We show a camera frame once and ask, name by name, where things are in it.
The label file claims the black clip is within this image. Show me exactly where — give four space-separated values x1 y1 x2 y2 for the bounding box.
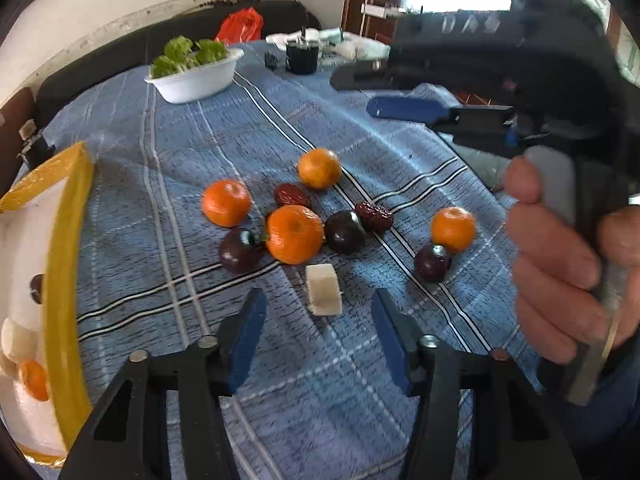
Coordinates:
19 120 53 161

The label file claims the white cheese cube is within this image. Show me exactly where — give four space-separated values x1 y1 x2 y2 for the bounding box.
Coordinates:
305 263 343 317

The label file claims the black sofa back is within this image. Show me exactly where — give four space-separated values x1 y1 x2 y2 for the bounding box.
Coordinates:
35 0 323 126

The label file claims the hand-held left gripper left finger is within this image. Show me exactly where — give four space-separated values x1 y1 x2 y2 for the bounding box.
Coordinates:
60 287 268 480

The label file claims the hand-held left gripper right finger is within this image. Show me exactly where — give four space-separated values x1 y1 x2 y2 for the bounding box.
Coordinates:
371 287 583 480

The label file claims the red date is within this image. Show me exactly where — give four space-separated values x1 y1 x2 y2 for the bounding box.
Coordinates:
355 201 394 232
273 183 312 209

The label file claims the yellow rimmed tray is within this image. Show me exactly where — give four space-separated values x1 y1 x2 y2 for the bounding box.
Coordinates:
0 141 96 468

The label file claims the person's right hand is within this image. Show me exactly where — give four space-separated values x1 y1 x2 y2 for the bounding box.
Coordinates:
502 155 640 366

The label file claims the tangerine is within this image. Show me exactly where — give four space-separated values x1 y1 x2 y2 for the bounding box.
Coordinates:
298 147 342 191
201 179 252 227
19 360 51 402
265 205 325 266
431 207 477 254

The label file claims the white and green cloth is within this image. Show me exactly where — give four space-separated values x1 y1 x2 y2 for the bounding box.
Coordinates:
265 27 391 61

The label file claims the green lettuce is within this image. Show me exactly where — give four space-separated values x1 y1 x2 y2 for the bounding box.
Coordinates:
150 36 231 80

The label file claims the black cup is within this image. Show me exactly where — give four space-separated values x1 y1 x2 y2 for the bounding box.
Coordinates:
285 40 320 75

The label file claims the blue plaid blanket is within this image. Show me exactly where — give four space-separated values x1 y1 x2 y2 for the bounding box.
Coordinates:
15 40 551 480

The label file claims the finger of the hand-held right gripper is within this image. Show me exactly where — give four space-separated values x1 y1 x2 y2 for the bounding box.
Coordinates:
330 60 501 93
366 95 516 133

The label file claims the white bowl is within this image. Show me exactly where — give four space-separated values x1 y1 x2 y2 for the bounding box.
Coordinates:
145 47 246 105

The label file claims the red plastic bag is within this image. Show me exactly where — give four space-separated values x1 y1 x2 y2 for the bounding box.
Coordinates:
215 7 264 45

